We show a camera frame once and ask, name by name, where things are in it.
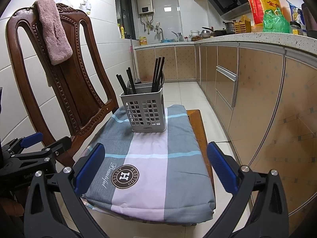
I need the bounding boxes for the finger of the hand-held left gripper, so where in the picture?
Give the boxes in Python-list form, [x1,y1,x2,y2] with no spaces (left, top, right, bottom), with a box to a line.
[1,132,44,155]
[11,136,72,164]

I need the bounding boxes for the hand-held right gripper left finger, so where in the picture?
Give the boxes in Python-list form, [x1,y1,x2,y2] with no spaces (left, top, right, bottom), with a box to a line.
[23,143,109,238]

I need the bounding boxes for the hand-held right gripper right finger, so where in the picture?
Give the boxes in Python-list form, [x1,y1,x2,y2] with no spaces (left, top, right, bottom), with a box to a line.
[205,141,290,238]

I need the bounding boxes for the grey perforated utensil holder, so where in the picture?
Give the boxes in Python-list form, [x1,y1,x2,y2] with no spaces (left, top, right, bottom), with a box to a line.
[119,85,167,132]

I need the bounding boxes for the bunch of black chopsticks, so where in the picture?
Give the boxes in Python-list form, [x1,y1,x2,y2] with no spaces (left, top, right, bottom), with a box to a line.
[116,57,166,97]

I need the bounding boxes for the person's left hand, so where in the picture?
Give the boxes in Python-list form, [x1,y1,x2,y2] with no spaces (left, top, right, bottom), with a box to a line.
[0,198,24,216]

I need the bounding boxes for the grey pink checked cloth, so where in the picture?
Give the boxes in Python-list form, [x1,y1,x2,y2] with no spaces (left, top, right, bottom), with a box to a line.
[79,104,216,222]

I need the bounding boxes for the carved brown wooden chair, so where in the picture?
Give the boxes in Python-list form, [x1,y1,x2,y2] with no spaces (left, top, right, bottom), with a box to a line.
[5,2,216,228]

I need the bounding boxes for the pink towel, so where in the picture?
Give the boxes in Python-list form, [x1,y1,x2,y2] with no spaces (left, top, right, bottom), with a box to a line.
[33,0,73,66]

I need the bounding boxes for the broom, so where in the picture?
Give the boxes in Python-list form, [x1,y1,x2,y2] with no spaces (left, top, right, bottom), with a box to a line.
[128,36,139,80]

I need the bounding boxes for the black frying pan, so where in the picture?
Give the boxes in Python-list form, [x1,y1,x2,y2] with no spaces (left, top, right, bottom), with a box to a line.
[201,27,226,37]

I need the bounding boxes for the dark cooking pot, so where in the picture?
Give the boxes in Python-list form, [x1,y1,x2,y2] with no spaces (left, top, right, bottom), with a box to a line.
[222,21,236,35]

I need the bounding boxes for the yellow wooden knife block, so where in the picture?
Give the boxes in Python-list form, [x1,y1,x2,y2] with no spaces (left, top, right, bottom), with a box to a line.
[234,15,252,34]

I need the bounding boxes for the water heater pipes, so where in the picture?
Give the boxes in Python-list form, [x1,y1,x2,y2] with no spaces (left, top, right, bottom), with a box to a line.
[140,15,154,34]

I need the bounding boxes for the dark framed window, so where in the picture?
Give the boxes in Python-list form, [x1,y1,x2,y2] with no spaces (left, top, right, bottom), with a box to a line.
[114,0,135,40]

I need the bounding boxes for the green plastic bag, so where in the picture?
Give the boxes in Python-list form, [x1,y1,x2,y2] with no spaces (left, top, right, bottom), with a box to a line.
[263,7,291,33]

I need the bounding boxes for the clear jar with dark lid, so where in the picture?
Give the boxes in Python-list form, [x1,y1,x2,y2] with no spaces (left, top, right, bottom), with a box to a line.
[289,21,303,35]

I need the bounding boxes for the maroon rice cooker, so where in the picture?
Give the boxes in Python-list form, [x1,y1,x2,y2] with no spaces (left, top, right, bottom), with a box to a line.
[301,2,317,39]

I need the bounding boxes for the red yellow shopping bag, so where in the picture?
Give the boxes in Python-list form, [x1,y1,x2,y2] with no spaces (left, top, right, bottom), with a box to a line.
[246,0,283,26]

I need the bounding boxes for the blue snack packet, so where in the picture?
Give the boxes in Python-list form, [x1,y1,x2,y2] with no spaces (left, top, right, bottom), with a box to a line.
[287,0,306,29]

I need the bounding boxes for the teapot wall sticker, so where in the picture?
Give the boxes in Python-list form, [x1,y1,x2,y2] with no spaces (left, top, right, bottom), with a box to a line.
[80,0,93,14]

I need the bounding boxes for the white wall water heater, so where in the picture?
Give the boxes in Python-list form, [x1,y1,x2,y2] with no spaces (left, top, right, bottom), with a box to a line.
[135,0,155,15]

